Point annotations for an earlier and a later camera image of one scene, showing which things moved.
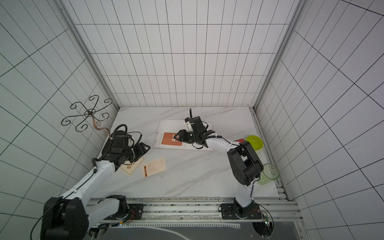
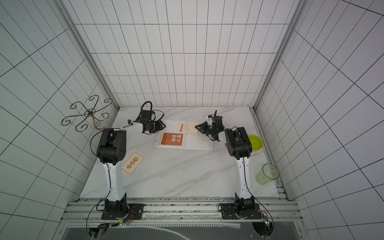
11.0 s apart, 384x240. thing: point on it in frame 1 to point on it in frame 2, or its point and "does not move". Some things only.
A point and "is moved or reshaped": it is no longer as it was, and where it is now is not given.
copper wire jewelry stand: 93,110 does not move
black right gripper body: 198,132 to 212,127
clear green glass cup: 269,173 does not move
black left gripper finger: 140,149 to 162,123
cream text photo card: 153,167 is moved or reshaped
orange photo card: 168,139 does not move
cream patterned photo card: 129,168 does not move
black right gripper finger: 181,136 to 201,127
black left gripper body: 129,155 to 154,127
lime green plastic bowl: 256,142 does not move
